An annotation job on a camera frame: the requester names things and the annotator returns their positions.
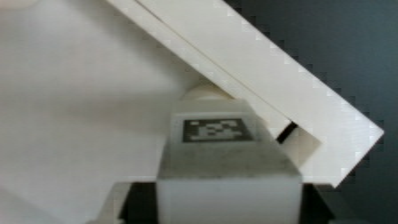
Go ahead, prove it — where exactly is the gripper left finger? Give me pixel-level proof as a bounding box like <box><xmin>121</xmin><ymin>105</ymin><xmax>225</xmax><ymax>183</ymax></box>
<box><xmin>86</xmin><ymin>182</ymin><xmax>132</xmax><ymax>224</ymax></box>

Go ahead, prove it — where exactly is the white leg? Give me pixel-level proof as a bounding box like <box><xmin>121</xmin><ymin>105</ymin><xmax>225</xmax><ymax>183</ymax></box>
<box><xmin>157</xmin><ymin>85</ymin><xmax>303</xmax><ymax>224</ymax></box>

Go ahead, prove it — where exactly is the white square tabletop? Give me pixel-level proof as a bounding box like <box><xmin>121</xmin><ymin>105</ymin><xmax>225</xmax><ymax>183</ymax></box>
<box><xmin>0</xmin><ymin>0</ymin><xmax>383</xmax><ymax>224</ymax></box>

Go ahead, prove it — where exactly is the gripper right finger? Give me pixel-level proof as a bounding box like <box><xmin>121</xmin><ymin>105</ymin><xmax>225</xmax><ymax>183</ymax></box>
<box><xmin>315</xmin><ymin>184</ymin><xmax>372</xmax><ymax>224</ymax></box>

